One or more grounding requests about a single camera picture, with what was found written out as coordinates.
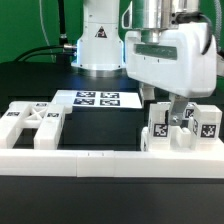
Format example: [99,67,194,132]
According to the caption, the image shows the black cables with connector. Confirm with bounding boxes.
[13,0,78,63]

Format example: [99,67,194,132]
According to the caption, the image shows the white tagged cube right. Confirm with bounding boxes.
[184,104,195,120]

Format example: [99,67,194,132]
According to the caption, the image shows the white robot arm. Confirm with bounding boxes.
[72,0,217,126]

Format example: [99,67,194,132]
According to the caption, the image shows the white chair seat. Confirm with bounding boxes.
[140,126,224,152]

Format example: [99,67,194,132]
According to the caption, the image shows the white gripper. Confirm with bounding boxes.
[125,23,217,126]

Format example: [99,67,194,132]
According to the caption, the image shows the white chair back frame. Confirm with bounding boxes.
[0,101,72,150]

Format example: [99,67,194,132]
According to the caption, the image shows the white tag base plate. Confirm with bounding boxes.
[52,90,142,109]

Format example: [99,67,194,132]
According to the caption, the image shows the white U-shaped obstacle fence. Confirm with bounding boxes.
[0,116,224,179]

